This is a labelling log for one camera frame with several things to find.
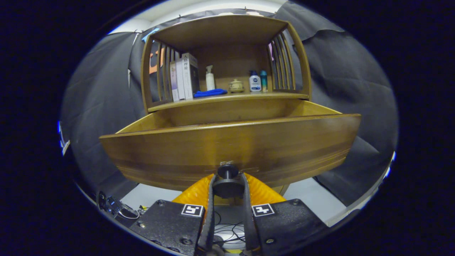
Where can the white pump bottle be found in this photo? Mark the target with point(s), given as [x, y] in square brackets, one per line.
[210, 82]

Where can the wooden drawer with black knob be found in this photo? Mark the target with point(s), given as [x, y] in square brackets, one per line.
[231, 142]

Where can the pale purple book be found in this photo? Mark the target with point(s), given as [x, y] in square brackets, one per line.
[174, 81]

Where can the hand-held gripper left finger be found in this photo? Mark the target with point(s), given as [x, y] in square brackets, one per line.
[209, 220]

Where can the thick white and black book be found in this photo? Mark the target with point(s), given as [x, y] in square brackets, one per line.
[188, 76]

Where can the wooden countertop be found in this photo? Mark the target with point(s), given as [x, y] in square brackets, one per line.
[231, 99]

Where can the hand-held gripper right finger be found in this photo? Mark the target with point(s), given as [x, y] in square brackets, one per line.
[249, 220]

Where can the white lotion bottle blue cap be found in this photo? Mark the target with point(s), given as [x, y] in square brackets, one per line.
[255, 83]

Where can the teal bottle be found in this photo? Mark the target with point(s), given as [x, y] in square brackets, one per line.
[264, 81]

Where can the wooden cabinet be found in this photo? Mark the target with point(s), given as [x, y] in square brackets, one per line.
[231, 32]

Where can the black backdrop cloth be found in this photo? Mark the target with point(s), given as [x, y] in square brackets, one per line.
[99, 106]

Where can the blue cloth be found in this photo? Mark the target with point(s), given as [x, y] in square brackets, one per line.
[209, 93]

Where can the thin white book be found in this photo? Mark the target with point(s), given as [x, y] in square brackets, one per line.
[180, 80]

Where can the beige lidded tea cup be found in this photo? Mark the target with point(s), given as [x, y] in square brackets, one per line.
[236, 86]

